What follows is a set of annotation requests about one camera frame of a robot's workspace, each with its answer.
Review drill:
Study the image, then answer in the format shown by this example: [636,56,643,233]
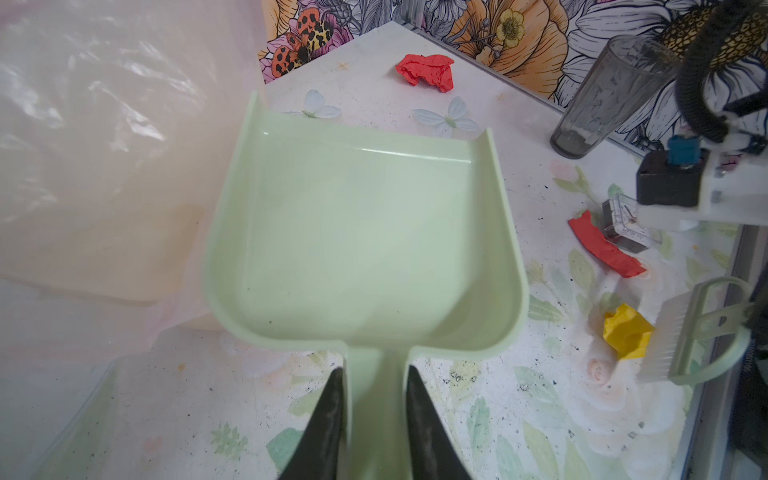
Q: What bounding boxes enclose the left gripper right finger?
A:
[406,365,471,480]

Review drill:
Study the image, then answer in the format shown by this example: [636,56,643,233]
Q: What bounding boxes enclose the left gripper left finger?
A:
[278,367,345,480]

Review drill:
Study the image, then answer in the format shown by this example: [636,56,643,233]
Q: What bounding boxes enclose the yellow paper scrap front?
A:
[603,304,655,361]

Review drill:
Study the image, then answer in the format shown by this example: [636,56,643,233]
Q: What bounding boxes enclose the white fabric butterfly back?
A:
[291,89,341,119]

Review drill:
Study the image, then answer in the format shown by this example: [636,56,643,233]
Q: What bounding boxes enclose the red paper scrap back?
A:
[395,54,454,93]

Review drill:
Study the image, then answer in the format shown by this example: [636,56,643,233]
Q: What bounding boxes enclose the cream bin with plastic bag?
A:
[0,0,268,361]

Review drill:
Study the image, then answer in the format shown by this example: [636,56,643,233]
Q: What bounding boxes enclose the red paper scrap front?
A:
[568,210,646,278]

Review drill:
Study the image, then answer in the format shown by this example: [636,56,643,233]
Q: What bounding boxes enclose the grey transparent plastic cup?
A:
[550,35,680,159]

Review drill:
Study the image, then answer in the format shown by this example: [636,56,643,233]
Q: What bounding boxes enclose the small white alarm clock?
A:
[601,193,662,253]

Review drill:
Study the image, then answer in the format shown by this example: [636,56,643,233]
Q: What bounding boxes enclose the green hand brush white bristles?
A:
[637,276,755,386]

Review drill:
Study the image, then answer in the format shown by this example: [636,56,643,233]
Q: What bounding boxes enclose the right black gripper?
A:
[636,127,767,231]

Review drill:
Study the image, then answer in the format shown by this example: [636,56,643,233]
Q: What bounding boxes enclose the red paper scrap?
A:
[395,54,454,93]
[568,210,646,278]

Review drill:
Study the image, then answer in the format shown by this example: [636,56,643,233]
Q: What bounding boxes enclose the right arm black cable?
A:
[674,0,768,144]

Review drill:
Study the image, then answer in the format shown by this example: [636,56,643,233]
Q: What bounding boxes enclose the green plastic dustpan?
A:
[203,97,529,479]

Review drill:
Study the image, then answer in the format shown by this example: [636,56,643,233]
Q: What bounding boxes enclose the white fabric butterfly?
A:
[291,89,341,119]
[412,97,481,138]

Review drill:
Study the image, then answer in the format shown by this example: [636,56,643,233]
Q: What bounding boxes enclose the white fabric butterfly front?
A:
[412,97,481,138]

